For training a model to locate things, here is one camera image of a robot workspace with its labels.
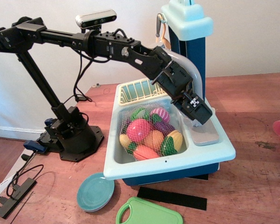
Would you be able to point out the grey toy faucet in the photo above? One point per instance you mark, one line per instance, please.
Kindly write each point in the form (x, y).
(205, 134)

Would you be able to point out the hanging toy utensils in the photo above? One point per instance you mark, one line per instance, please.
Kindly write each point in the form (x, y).
(161, 32)

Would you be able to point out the cream dish rack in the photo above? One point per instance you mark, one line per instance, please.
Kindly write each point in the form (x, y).
(138, 91)

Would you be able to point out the blue clamp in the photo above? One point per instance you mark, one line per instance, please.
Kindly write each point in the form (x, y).
(35, 147)

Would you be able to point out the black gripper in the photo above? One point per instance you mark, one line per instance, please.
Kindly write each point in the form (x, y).
(174, 80)

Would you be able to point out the teal plate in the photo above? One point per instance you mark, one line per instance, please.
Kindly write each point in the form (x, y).
(95, 192)

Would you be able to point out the black velcro strip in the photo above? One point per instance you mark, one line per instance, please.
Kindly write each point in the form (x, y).
(194, 202)

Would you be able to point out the black usb hub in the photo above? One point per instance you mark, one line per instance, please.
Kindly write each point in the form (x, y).
(9, 204)

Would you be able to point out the net bag of toy food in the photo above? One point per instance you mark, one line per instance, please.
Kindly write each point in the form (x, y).
(148, 132)

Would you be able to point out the green cutting board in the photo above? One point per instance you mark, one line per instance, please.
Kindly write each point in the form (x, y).
(140, 211)

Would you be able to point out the grey depth camera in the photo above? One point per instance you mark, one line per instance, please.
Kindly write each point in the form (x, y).
(95, 18)

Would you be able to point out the toy kitchen sink unit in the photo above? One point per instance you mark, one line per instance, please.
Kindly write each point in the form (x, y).
(188, 28)

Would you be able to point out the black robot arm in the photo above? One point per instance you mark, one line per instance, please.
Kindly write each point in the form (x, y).
(70, 135)

